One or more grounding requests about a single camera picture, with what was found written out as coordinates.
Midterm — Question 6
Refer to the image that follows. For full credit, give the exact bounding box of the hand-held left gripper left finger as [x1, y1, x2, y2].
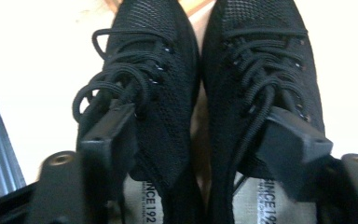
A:
[77, 102, 139, 189]

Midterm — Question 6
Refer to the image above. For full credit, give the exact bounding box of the black mesh lace-up shoe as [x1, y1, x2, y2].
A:
[72, 0, 206, 224]
[200, 0, 327, 224]

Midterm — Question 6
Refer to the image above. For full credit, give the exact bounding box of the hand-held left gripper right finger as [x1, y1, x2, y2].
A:
[255, 106, 334, 201]

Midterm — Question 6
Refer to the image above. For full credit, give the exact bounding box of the grey metal rail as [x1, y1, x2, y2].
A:
[0, 63, 27, 204]

